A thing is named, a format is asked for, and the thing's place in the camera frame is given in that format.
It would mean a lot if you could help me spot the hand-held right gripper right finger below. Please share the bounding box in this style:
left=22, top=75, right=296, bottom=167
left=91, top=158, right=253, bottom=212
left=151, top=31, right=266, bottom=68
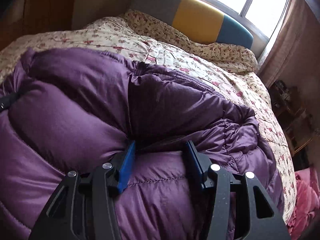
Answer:
left=184, top=140, right=292, bottom=240

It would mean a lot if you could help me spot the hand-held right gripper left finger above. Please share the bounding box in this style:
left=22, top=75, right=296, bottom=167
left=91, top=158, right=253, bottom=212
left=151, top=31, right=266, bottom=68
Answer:
left=29, top=140, right=137, bottom=240

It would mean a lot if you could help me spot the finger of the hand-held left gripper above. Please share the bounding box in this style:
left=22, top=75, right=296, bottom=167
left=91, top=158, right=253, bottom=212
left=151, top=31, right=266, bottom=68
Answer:
left=0, top=92, right=19, bottom=113

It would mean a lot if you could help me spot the purple puffer jacket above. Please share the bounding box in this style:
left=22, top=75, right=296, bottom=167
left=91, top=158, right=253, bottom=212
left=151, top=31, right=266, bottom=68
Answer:
left=0, top=47, right=284, bottom=240

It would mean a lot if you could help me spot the wooden wardrobe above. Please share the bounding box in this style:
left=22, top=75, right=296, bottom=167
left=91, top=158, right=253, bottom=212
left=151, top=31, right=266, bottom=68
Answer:
left=0, top=0, right=78, bottom=50

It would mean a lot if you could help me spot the floral quilt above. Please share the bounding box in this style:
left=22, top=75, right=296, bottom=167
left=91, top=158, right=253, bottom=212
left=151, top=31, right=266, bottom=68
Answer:
left=0, top=9, right=298, bottom=215

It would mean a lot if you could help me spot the wooden chair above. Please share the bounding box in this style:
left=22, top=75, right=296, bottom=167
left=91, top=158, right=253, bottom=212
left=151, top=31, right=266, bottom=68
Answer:
left=285, top=107, right=315, bottom=155

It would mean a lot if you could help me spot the cluttered wooden desk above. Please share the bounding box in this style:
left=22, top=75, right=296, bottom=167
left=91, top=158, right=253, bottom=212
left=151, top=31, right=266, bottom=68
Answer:
left=271, top=80, right=300, bottom=110

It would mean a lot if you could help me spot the pink fleece cloth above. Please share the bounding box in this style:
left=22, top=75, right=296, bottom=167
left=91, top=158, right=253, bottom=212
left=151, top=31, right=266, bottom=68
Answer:
left=286, top=165, right=320, bottom=240

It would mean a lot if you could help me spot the grey yellow blue headboard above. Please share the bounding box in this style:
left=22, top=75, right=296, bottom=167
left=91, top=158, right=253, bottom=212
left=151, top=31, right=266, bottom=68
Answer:
left=130, top=0, right=253, bottom=49

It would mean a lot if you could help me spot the patterned beige curtain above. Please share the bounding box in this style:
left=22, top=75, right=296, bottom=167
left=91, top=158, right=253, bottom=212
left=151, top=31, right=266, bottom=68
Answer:
left=257, top=0, right=320, bottom=88

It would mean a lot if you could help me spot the window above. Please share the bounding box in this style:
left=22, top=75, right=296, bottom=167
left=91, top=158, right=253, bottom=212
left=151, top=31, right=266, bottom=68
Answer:
left=195, top=0, right=292, bottom=39

